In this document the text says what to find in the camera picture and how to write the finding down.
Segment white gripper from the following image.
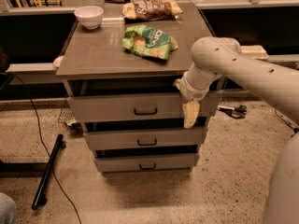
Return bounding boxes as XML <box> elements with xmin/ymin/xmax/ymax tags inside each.
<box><xmin>173</xmin><ymin>71</ymin><xmax>210</xmax><ymax>129</ymax></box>

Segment grey top drawer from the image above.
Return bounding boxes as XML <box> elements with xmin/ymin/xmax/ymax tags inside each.
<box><xmin>66</xmin><ymin>90</ymin><xmax>224</xmax><ymax>123</ymax></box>

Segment grey drawer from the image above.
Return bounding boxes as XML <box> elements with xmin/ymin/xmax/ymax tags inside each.
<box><xmin>66</xmin><ymin>90</ymin><xmax>224</xmax><ymax>123</ymax></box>
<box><xmin>94</xmin><ymin>153</ymin><xmax>199</xmax><ymax>173</ymax></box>
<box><xmin>84</xmin><ymin>127</ymin><xmax>207</xmax><ymax>150</ymax></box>

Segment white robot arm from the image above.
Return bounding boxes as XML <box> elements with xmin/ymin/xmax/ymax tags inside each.
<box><xmin>174</xmin><ymin>36</ymin><xmax>299</xmax><ymax>224</ymax></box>

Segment grey drawer cabinet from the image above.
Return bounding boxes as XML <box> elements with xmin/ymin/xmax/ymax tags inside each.
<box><xmin>55</xmin><ymin>1</ymin><xmax>231</xmax><ymax>177</ymax></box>

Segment grey middle drawer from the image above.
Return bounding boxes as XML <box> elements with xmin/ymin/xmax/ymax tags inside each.
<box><xmin>84</xmin><ymin>127</ymin><xmax>207</xmax><ymax>150</ymax></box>

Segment grey bottom drawer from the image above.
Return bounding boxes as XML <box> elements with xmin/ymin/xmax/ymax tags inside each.
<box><xmin>94</xmin><ymin>153</ymin><xmax>199</xmax><ymax>173</ymax></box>

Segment black scissors on floor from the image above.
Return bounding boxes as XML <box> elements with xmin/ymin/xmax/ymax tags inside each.
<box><xmin>217</xmin><ymin>105</ymin><xmax>247</xmax><ymax>119</ymax></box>

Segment white foam takeout container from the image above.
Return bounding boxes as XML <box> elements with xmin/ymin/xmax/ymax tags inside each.
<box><xmin>241</xmin><ymin>45</ymin><xmax>269</xmax><ymax>60</ymax></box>

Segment green chip bag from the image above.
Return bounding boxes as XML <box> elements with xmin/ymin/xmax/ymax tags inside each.
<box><xmin>121</xmin><ymin>24</ymin><xmax>178</xmax><ymax>60</ymax></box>

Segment brown chip bag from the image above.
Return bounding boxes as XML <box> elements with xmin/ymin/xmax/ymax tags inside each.
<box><xmin>122</xmin><ymin>0</ymin><xmax>182</xmax><ymax>21</ymax></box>

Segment white bowl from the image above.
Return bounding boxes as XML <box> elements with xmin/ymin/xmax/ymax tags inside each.
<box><xmin>74</xmin><ymin>6</ymin><xmax>104</xmax><ymax>30</ymax></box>

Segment small round beige disc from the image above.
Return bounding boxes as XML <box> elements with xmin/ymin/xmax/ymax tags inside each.
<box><xmin>53</xmin><ymin>56</ymin><xmax>64</xmax><ymax>68</ymax></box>

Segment black table leg base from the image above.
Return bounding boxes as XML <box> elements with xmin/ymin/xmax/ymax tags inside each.
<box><xmin>0</xmin><ymin>134</ymin><xmax>65</xmax><ymax>210</ymax></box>

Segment person leg in jeans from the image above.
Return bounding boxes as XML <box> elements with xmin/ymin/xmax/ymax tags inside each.
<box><xmin>0</xmin><ymin>192</ymin><xmax>17</xmax><ymax>224</ymax></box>

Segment wire mesh basket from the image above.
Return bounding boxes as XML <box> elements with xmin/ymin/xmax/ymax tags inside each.
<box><xmin>58</xmin><ymin>107</ymin><xmax>83</xmax><ymax>135</ymax></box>

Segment black floor cable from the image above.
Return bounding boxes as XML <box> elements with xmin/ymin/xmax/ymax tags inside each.
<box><xmin>0</xmin><ymin>72</ymin><xmax>82</xmax><ymax>224</ymax></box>

